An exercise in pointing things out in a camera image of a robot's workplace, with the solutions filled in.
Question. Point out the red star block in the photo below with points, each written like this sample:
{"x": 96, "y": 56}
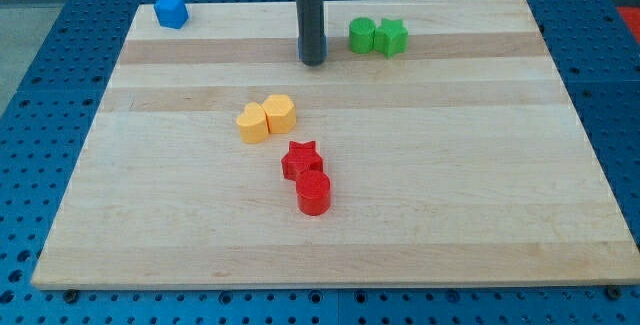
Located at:
{"x": 300, "y": 157}

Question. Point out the green star block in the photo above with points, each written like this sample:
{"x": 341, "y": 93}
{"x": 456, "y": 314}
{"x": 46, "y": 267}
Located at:
{"x": 391, "y": 37}

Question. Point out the red cylinder block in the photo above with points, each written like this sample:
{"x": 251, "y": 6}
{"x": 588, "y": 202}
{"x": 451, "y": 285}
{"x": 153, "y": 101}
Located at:
{"x": 313, "y": 189}

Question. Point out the yellow hexagon block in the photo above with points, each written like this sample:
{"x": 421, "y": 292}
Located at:
{"x": 280, "y": 112}

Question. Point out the yellow heart block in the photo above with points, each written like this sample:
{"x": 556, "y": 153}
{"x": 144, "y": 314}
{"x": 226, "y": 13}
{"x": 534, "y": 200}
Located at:
{"x": 252, "y": 124}

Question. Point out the wooden board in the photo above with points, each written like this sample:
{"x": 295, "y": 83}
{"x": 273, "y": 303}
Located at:
{"x": 459, "y": 163}

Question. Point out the green cylinder block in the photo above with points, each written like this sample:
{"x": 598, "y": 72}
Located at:
{"x": 361, "y": 35}

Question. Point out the blue cube block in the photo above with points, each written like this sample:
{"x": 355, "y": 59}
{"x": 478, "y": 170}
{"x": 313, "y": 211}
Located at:
{"x": 171, "y": 13}

